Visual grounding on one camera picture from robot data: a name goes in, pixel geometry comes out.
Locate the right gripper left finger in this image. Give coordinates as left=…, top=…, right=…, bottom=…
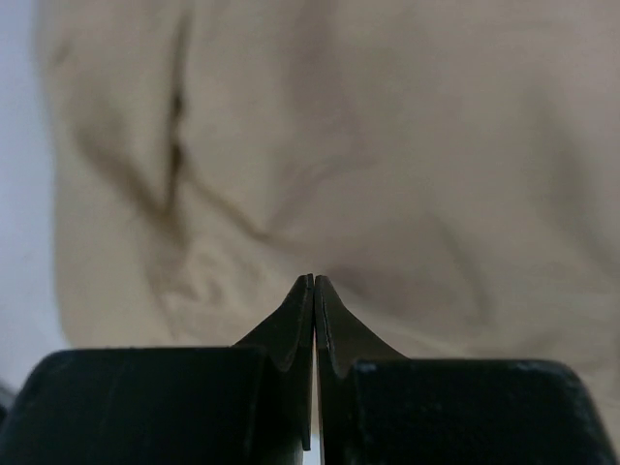
left=231, top=275, right=314, bottom=451

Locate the beige t shirt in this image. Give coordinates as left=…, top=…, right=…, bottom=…
left=36, top=1, right=619, bottom=439

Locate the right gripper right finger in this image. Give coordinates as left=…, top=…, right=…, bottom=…
left=313, top=275, right=405, bottom=464

